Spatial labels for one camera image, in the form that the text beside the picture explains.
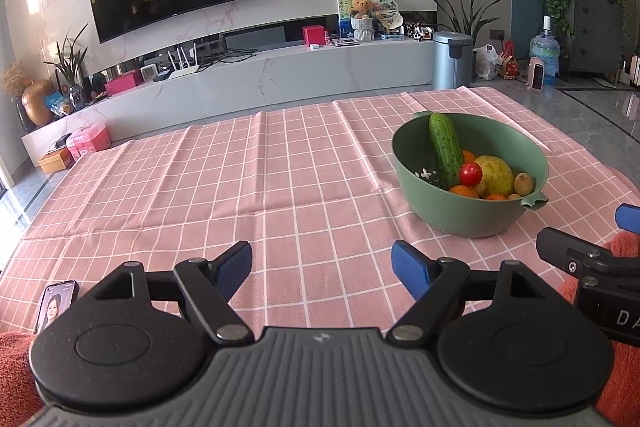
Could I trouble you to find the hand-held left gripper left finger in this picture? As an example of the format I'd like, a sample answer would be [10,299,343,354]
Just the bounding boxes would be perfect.
[80,240,254,344]

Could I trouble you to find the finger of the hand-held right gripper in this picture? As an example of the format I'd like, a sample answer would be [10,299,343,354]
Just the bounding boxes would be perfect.
[536,227,640,280]
[615,203,640,231]

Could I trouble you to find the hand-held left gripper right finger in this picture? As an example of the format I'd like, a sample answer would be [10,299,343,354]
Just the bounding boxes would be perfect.
[387,241,571,344]

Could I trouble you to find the green bowl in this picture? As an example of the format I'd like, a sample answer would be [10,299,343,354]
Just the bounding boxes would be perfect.
[391,111,550,239]

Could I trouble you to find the pink checked cloth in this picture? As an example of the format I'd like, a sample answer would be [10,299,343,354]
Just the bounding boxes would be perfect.
[0,86,640,339]

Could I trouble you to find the yellow lemon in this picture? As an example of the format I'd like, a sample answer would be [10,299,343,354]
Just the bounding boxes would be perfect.
[474,155,515,197]

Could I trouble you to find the red tomato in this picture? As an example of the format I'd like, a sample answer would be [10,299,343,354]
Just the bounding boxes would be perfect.
[459,162,484,187]

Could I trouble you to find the green cucumber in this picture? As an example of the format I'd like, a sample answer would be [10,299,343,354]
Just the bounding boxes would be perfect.
[428,112,465,190]

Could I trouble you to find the small pink heater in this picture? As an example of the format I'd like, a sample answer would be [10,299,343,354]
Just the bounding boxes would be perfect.
[527,57,548,92]

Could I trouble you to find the black smartphone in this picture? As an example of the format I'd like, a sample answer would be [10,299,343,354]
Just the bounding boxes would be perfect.
[34,280,80,334]

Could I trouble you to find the blue water bottle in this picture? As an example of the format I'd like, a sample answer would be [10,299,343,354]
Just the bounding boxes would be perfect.
[530,16,561,87]

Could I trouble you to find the grey drawer cabinet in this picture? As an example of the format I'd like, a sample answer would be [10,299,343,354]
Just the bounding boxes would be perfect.
[569,0,627,76]

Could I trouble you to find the pink storage box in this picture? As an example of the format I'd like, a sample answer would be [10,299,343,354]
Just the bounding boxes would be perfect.
[66,123,112,160]

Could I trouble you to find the white marble tv cabinet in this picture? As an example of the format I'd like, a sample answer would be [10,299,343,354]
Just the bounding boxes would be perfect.
[21,38,437,158]

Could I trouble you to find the red gift bag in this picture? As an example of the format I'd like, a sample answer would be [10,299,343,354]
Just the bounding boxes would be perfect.
[500,41,521,79]

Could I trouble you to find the white plastic bag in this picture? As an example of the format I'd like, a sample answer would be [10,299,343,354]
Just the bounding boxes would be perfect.
[472,44,501,82]

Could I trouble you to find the white router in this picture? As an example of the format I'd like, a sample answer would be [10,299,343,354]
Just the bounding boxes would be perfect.
[167,48,200,80]

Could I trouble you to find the grey pedal trash can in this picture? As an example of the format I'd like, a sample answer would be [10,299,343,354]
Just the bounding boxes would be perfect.
[432,32,474,90]

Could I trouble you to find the orange cardboard box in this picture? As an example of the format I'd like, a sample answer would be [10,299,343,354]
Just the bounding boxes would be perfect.
[38,150,76,174]

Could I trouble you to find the magenta flat box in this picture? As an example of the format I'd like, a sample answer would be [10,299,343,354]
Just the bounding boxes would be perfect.
[105,74,144,97]

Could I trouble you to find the cow pattern ornament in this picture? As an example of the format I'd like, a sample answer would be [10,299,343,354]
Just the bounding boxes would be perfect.
[405,23,434,42]

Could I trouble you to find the blue snack bag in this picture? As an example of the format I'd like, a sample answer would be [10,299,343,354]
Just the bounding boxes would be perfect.
[45,91,76,117]

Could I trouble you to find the white knitted pot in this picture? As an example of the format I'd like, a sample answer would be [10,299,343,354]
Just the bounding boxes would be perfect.
[351,17,375,42]

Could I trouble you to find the red box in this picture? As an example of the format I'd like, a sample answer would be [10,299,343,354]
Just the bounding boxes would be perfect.
[302,25,327,47]

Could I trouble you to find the person's left leg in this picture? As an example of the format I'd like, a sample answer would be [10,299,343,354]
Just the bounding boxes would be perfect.
[0,331,45,427]

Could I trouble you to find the long-leaf potted plant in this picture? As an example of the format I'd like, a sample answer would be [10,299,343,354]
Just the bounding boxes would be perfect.
[425,0,509,46]

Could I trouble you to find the blue landscape picture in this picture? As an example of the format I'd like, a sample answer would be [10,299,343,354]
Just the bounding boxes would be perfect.
[337,0,357,39]

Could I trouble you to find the brown round vase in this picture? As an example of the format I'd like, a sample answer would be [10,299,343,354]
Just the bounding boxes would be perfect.
[21,79,55,128]

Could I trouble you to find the round printed fan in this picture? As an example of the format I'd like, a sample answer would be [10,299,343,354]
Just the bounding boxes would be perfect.
[372,0,405,33]

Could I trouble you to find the dark tall vase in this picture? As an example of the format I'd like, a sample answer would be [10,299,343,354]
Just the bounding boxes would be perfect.
[15,96,37,134]

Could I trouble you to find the spiky green plant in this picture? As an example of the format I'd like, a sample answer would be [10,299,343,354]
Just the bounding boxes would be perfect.
[44,24,90,88]

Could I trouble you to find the dried flowers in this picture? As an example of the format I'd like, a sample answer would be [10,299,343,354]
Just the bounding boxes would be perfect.
[0,61,32,98]

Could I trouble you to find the black cables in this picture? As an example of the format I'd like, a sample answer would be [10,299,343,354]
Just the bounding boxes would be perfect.
[220,48,259,64]

